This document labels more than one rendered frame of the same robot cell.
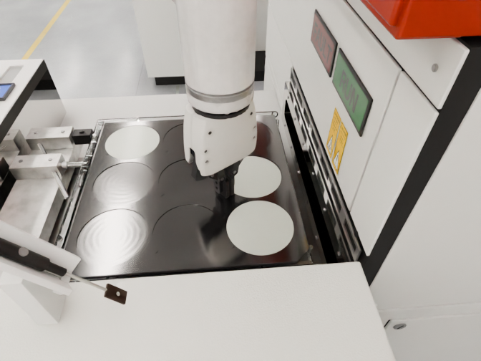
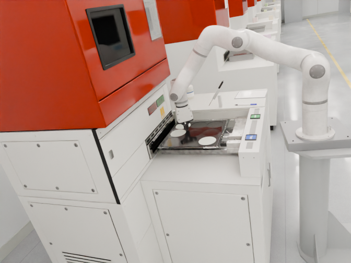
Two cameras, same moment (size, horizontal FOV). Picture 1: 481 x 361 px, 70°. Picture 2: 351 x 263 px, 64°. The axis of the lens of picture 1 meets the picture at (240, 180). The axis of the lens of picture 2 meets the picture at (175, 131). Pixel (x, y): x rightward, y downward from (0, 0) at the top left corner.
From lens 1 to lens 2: 2.01 m
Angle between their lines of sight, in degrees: 106
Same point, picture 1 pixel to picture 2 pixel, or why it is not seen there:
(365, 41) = (158, 91)
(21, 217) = (239, 131)
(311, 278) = not seen: hidden behind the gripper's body
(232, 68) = not seen: hidden behind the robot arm
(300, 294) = not seen: hidden behind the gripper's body
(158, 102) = (195, 178)
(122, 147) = (210, 139)
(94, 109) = (226, 176)
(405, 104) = (164, 87)
